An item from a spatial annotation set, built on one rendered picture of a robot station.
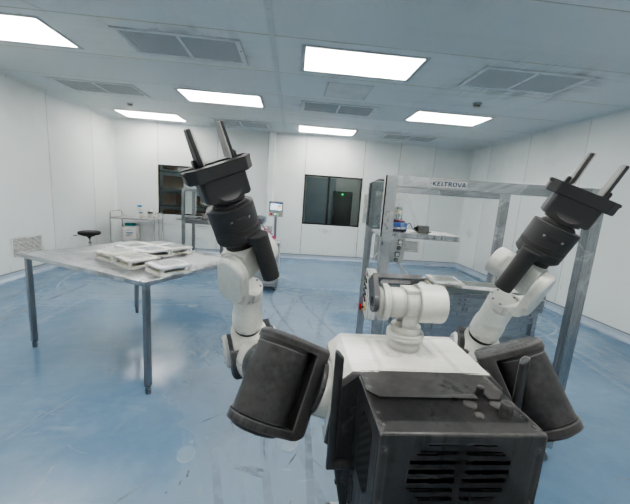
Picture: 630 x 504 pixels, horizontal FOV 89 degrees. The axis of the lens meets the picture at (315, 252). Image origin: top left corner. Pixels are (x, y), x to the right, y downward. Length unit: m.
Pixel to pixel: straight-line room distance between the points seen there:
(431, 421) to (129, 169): 8.38
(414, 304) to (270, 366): 0.25
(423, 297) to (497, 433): 0.21
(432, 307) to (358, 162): 7.42
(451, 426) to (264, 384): 0.26
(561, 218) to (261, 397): 0.63
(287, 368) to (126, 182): 8.21
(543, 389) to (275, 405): 0.43
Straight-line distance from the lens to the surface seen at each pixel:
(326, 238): 7.83
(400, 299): 0.55
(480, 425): 0.47
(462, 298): 2.81
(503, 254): 0.81
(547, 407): 0.68
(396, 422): 0.43
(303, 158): 7.77
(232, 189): 0.59
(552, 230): 0.76
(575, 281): 2.32
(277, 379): 0.53
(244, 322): 0.76
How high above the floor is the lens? 1.50
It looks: 10 degrees down
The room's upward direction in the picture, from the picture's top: 4 degrees clockwise
